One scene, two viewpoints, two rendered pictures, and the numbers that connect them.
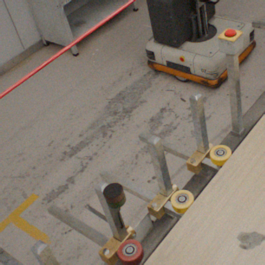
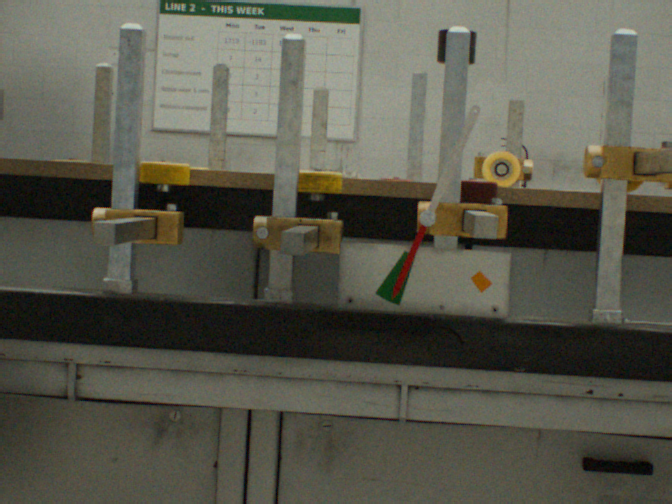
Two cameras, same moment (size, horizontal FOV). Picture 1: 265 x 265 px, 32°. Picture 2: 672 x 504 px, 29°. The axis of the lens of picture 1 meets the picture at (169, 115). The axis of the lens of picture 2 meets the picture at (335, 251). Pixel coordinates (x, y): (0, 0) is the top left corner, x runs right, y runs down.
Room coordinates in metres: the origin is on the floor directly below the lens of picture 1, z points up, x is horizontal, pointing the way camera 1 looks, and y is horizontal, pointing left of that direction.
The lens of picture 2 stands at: (2.39, 1.65, 0.89)
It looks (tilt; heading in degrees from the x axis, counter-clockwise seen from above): 3 degrees down; 229
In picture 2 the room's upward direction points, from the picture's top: 3 degrees clockwise
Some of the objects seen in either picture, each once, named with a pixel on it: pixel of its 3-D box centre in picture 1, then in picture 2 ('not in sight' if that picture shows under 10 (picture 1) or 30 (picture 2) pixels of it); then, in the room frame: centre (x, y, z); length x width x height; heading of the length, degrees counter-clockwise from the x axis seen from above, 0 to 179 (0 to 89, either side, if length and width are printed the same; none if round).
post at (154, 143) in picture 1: (164, 184); (285, 191); (1.12, 0.07, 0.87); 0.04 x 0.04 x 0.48; 46
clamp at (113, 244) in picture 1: (119, 245); (461, 219); (0.92, 0.25, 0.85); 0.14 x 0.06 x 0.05; 136
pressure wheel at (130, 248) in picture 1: (133, 258); (470, 213); (0.85, 0.21, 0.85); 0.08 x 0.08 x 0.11
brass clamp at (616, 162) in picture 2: not in sight; (630, 163); (0.74, 0.43, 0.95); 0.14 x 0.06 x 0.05; 136
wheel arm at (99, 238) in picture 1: (91, 233); (476, 223); (0.99, 0.35, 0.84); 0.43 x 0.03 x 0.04; 46
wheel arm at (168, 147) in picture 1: (181, 152); (137, 229); (1.33, -0.02, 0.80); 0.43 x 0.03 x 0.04; 46
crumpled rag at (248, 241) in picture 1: (250, 238); (340, 170); (0.80, -0.17, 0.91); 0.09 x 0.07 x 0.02; 80
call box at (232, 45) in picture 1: (230, 42); not in sight; (1.48, -0.29, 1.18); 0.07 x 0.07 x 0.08; 46
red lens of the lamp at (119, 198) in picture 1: (113, 193); (457, 39); (0.90, 0.21, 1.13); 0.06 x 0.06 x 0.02
